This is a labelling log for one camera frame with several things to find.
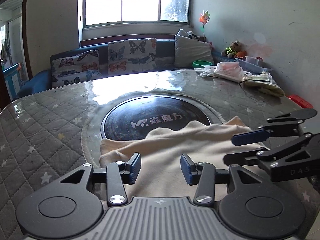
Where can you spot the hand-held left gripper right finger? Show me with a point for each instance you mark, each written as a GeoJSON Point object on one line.
{"type": "Point", "coordinates": [186, 168]}

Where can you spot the black white plush toy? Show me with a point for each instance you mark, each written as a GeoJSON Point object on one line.
{"type": "Point", "coordinates": [191, 33]}

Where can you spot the crumpled clear plastic bag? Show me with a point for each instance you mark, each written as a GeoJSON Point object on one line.
{"type": "Point", "coordinates": [206, 71]}

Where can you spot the blue cabinet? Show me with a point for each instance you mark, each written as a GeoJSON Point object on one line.
{"type": "Point", "coordinates": [12, 80]}

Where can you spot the hanging clothes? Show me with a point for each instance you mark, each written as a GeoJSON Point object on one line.
{"type": "Point", "coordinates": [5, 50]}

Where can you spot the black round table hotplate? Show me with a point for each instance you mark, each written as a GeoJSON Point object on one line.
{"type": "Point", "coordinates": [150, 110]}

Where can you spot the small butterfly print cushion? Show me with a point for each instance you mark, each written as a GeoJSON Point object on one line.
{"type": "Point", "coordinates": [72, 67]}

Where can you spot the colourful pinwheel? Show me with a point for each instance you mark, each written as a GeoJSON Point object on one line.
{"type": "Point", "coordinates": [204, 19]}

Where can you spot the teddy bear in green vest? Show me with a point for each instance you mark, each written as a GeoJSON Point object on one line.
{"type": "Point", "coordinates": [232, 50]}

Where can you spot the green plastic basin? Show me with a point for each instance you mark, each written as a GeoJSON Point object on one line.
{"type": "Point", "coordinates": [201, 63]}

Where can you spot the window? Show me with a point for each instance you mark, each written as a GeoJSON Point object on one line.
{"type": "Point", "coordinates": [105, 0]}

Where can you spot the clear plastic storage box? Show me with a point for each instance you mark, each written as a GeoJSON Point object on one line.
{"type": "Point", "coordinates": [252, 66]}

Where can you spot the pink plush toy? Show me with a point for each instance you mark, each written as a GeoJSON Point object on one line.
{"type": "Point", "coordinates": [211, 45]}

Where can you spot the grey cushion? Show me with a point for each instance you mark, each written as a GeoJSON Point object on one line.
{"type": "Point", "coordinates": [191, 50]}

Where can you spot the pink white plastic bag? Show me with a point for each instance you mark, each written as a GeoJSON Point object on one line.
{"type": "Point", "coordinates": [228, 70]}

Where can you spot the red plastic stool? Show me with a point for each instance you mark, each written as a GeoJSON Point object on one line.
{"type": "Point", "coordinates": [300, 101]}

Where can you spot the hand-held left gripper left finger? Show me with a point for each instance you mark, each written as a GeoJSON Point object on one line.
{"type": "Point", "coordinates": [135, 166]}

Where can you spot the large butterfly print cushion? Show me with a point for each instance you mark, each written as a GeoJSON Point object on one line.
{"type": "Point", "coordinates": [130, 55]}

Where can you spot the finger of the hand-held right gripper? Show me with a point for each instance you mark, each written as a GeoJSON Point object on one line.
{"type": "Point", "coordinates": [237, 158]}
{"type": "Point", "coordinates": [250, 136]}

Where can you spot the brown door frame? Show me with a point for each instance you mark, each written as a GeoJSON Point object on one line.
{"type": "Point", "coordinates": [26, 30]}

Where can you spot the orange toy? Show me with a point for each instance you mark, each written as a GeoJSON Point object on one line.
{"type": "Point", "coordinates": [241, 54]}

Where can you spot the blue sofa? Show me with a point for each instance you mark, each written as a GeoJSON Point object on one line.
{"type": "Point", "coordinates": [165, 47]}

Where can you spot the cream shirt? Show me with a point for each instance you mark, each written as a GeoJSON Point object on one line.
{"type": "Point", "coordinates": [170, 140]}

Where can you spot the yellow patterned baby blanket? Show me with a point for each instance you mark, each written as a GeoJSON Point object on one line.
{"type": "Point", "coordinates": [267, 88]}

